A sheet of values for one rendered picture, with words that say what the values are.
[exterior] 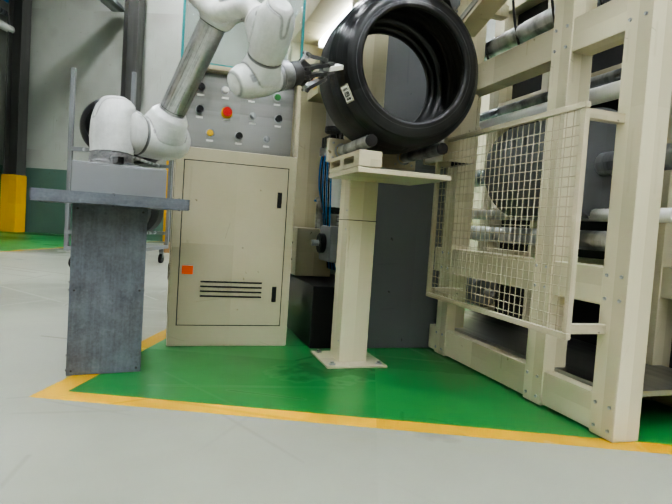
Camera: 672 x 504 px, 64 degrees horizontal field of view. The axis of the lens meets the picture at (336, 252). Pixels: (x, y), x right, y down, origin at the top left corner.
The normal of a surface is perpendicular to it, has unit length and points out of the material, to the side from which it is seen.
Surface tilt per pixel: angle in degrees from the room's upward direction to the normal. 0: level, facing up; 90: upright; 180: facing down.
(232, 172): 90
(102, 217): 90
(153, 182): 90
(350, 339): 90
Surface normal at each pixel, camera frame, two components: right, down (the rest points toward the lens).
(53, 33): -0.07, 0.04
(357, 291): 0.30, 0.07
